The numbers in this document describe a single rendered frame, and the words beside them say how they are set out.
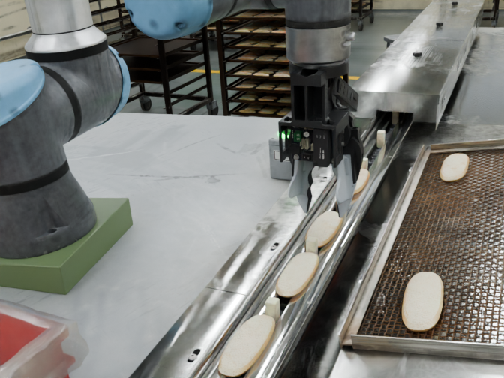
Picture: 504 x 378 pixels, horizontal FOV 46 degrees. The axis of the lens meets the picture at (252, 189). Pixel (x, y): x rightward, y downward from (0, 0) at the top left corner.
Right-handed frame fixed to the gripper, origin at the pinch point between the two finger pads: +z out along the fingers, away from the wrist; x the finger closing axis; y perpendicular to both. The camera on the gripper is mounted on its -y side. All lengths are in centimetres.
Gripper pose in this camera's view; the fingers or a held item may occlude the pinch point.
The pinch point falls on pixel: (325, 203)
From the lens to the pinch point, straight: 81.6
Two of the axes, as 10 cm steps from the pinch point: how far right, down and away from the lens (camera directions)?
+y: -3.9, 4.1, -8.2
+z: 0.6, 9.0, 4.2
